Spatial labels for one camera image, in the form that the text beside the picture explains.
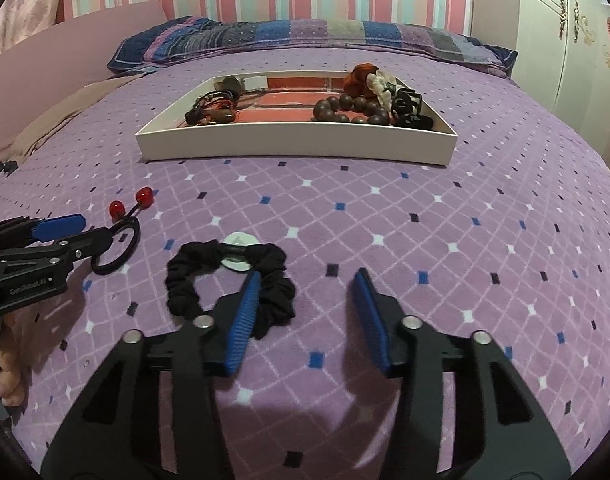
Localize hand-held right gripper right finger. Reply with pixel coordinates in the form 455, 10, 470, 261
352, 267, 571, 480

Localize person's left hand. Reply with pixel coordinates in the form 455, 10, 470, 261
0, 310, 26, 407

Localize black hair tie red beads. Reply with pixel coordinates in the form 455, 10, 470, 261
91, 186, 155, 277

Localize beige cloth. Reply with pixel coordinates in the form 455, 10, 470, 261
0, 74, 150, 183

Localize red scrunchie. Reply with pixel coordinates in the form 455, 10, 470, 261
344, 62, 381, 97

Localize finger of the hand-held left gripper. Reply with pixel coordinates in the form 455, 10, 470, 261
0, 227, 114, 275
0, 214, 88, 252

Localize wooden bead bracelet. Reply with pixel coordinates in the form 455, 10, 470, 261
312, 94, 391, 126

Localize white wardrobe with decals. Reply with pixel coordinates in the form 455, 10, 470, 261
505, 0, 610, 181

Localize cream organza scrunchie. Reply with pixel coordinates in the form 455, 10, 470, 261
365, 71, 400, 108

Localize pink headboard panel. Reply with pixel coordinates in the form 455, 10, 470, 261
0, 0, 168, 156

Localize pink floral curtain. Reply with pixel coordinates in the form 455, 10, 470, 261
0, 0, 68, 63

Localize patchwork blue purple pillow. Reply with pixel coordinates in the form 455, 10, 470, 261
107, 16, 518, 80

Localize black scrunchie with charm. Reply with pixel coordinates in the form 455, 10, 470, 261
165, 232, 297, 341

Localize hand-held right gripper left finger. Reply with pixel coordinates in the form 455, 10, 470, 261
40, 270, 263, 480

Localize white tray with brick liner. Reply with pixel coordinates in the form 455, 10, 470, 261
136, 70, 459, 167

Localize black hair tie brown bead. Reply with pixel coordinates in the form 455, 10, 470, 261
205, 95, 240, 125

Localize black claw hair clip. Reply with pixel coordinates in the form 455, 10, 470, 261
390, 86, 436, 130

